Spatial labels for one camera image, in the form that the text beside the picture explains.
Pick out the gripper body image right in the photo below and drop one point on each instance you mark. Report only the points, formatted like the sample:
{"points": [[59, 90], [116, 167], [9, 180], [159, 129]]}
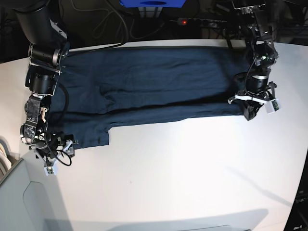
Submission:
{"points": [[256, 89]]}

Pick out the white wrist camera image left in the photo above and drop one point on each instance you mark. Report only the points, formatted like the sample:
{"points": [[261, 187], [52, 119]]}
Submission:
{"points": [[51, 170]]}

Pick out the black robot arm image left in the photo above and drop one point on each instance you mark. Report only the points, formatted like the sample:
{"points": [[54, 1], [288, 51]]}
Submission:
{"points": [[48, 47]]}

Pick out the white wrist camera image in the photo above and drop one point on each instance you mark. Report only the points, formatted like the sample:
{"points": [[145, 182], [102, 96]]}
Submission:
{"points": [[272, 106], [51, 170]]}

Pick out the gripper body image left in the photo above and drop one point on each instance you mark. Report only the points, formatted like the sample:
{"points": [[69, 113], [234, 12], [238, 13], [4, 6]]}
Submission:
{"points": [[50, 148]]}

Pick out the black power strip red light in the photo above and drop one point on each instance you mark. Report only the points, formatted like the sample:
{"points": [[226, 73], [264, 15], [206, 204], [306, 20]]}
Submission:
{"points": [[211, 23]]}

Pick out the dark blue T-shirt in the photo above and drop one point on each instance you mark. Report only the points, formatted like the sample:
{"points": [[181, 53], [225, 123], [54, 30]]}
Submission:
{"points": [[131, 86]]}

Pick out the blue box with oval hole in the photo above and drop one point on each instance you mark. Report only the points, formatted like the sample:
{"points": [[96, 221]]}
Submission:
{"points": [[152, 3]]}

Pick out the grey bin at table corner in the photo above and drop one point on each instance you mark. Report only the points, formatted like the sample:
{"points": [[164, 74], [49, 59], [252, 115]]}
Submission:
{"points": [[19, 201]]}

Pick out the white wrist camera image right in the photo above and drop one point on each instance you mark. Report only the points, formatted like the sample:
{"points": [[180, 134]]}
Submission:
{"points": [[272, 106]]}

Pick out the white slats at left edge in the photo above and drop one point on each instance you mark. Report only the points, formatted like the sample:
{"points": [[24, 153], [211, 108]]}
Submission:
{"points": [[7, 157]]}

